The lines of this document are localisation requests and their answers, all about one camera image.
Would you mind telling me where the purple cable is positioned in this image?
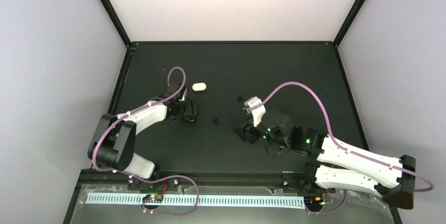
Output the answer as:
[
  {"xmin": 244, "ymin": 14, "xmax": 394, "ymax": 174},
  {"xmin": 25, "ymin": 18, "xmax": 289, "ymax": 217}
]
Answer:
[
  {"xmin": 91, "ymin": 66, "xmax": 200, "ymax": 216},
  {"xmin": 249, "ymin": 81, "xmax": 435, "ymax": 216}
]

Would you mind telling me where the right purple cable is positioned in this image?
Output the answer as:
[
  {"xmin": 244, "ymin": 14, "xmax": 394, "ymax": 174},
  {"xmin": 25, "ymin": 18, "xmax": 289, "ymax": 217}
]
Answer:
[{"xmin": 249, "ymin": 81, "xmax": 435, "ymax": 216}]

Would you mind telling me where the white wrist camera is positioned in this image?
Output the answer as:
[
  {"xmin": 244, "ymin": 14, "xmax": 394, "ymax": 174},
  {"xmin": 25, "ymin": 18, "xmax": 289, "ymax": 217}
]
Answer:
[
  {"xmin": 178, "ymin": 88, "xmax": 188, "ymax": 101},
  {"xmin": 244, "ymin": 96, "xmax": 266, "ymax": 127}
]

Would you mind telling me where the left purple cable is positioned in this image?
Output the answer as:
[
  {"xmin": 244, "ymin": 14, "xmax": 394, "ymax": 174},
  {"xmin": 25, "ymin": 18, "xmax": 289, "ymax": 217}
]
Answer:
[{"xmin": 91, "ymin": 66, "xmax": 200, "ymax": 216}]

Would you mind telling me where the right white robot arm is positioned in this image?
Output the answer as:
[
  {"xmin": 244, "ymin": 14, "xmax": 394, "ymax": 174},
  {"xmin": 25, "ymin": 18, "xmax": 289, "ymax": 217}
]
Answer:
[{"xmin": 233, "ymin": 109, "xmax": 416, "ymax": 210}]

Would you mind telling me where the small black table fixture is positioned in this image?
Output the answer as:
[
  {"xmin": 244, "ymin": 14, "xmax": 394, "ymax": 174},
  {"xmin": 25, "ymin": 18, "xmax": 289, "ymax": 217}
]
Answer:
[{"xmin": 212, "ymin": 117, "xmax": 219, "ymax": 125}]

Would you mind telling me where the white slotted cable duct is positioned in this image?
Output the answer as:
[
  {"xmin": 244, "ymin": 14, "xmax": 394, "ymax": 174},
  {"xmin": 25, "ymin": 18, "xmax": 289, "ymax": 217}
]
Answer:
[{"xmin": 84, "ymin": 192, "xmax": 305, "ymax": 209}]

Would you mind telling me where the right black frame post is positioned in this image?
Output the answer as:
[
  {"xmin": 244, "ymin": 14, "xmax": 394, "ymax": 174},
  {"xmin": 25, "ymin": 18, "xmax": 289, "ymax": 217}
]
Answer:
[{"xmin": 333, "ymin": 0, "xmax": 366, "ymax": 48}]

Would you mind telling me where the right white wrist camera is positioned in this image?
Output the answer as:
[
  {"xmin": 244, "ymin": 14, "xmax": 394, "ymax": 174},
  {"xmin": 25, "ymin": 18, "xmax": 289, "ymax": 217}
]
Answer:
[{"xmin": 244, "ymin": 96, "xmax": 266, "ymax": 127}]

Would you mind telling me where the black frame post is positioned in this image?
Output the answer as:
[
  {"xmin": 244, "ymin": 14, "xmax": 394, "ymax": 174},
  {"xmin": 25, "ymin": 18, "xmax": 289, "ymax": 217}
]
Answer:
[
  {"xmin": 100, "ymin": 0, "xmax": 131, "ymax": 47},
  {"xmin": 333, "ymin": 0, "xmax": 366, "ymax": 48}
]

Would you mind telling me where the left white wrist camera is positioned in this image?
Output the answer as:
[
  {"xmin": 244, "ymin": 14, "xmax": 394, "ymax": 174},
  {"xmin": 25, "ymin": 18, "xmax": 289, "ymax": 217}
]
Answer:
[{"xmin": 178, "ymin": 88, "xmax": 188, "ymax": 101}]

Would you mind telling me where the black front mounting rail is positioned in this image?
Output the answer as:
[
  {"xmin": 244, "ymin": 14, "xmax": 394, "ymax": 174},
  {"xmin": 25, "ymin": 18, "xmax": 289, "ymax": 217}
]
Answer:
[{"xmin": 78, "ymin": 168, "xmax": 389, "ymax": 195}]

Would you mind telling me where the white earbud charging case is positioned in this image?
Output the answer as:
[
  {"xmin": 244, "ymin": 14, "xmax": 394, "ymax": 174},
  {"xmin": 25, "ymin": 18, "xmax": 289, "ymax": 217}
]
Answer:
[{"xmin": 191, "ymin": 83, "xmax": 207, "ymax": 92}]

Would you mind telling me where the left black frame post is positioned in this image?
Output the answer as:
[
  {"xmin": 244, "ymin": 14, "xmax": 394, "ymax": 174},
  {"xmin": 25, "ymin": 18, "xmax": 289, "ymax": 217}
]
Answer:
[{"xmin": 100, "ymin": 0, "xmax": 131, "ymax": 47}]

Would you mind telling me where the black earbud charging case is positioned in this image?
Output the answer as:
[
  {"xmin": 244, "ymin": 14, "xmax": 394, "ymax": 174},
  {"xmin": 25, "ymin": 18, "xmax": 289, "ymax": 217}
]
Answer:
[{"xmin": 183, "ymin": 116, "xmax": 196, "ymax": 123}]

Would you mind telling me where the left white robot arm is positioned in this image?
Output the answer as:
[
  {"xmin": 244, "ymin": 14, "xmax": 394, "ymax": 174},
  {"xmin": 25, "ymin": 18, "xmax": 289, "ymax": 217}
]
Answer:
[{"xmin": 87, "ymin": 83, "xmax": 198, "ymax": 179}]

